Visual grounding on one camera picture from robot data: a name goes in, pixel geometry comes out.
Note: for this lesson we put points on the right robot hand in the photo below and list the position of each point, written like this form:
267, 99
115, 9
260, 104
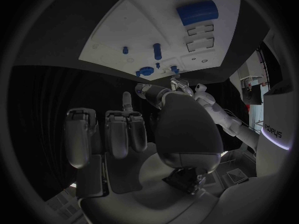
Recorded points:
186, 130

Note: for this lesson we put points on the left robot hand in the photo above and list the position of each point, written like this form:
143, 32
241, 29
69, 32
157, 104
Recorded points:
181, 85

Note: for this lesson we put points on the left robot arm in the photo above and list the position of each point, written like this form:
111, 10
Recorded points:
222, 115

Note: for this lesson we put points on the white task board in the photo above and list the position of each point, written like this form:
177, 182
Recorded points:
140, 31

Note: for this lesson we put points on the blue plug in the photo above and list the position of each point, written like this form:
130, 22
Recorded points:
174, 68

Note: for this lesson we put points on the tiny blue peg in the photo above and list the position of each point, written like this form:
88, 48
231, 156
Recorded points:
158, 65

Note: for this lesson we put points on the blue gear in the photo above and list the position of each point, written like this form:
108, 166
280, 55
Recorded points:
146, 71

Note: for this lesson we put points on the long blue peg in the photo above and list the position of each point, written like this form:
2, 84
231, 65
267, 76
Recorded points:
157, 51

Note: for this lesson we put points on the short blue peg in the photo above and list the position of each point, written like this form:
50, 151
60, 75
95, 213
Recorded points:
125, 50

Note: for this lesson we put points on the large blue cylinder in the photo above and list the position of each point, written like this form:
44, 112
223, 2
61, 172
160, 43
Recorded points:
197, 13

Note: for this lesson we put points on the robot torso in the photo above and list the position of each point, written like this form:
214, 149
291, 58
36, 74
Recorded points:
273, 153

